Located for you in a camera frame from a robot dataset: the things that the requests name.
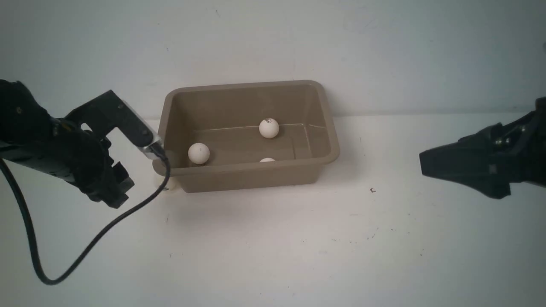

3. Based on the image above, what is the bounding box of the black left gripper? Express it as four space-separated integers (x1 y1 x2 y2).
38 126 134 209

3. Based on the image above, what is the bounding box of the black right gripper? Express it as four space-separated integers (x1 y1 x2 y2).
419 97 545 200

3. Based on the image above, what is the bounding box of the tan plastic storage bin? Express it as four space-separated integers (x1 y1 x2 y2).
158 80 340 194

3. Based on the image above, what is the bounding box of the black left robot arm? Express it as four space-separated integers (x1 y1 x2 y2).
0 80 134 209

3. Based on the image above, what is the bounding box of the black left camera cable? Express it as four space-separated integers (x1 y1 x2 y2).
0 143 171 285

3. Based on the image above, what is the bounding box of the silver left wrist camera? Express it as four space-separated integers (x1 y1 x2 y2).
65 90 166 160

